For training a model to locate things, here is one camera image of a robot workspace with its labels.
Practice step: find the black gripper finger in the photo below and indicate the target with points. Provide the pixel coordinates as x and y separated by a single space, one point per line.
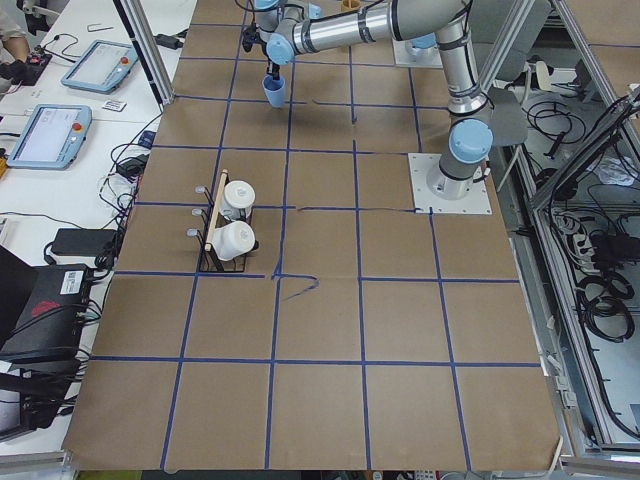
273 70

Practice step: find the light blue plastic cup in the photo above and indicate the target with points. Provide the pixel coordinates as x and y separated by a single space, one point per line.
275 90

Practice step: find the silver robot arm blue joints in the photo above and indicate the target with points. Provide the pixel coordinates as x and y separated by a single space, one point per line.
472 37

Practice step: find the person hand black glove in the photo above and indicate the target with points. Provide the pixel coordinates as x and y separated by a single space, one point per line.
16 71

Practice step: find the brown cylindrical holder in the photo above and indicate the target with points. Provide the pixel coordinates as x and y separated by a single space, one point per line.
350 5

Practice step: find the small black adapter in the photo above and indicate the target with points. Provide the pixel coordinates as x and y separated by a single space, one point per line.
168 41

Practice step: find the upper white ceramic mug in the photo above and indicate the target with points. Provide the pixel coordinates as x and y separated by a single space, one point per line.
237 200

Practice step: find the white ceramic mug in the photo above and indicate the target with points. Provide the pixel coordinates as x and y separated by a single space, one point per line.
237 200
233 240

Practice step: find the upper teach pendant tablet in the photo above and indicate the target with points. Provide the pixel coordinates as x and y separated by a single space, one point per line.
102 68

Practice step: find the teach pendant tablet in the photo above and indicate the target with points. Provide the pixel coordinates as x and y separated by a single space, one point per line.
102 68
52 137

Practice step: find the lower white ceramic mug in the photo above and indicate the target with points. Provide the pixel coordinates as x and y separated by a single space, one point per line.
233 240

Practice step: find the lower teach pendant tablet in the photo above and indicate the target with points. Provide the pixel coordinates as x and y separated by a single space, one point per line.
52 137

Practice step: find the black power adapter brick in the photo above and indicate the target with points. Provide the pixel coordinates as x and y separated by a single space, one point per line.
83 242

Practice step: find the black computer box red logo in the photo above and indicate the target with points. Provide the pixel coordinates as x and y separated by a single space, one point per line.
40 308

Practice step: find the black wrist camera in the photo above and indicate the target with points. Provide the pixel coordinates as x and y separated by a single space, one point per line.
250 37

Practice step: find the wooden rack handle rod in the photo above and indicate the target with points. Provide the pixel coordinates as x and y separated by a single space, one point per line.
220 186

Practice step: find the aluminium frame post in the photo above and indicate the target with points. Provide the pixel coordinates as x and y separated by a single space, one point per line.
137 27

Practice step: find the black wire cup rack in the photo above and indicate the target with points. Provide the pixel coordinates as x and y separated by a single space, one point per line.
208 261

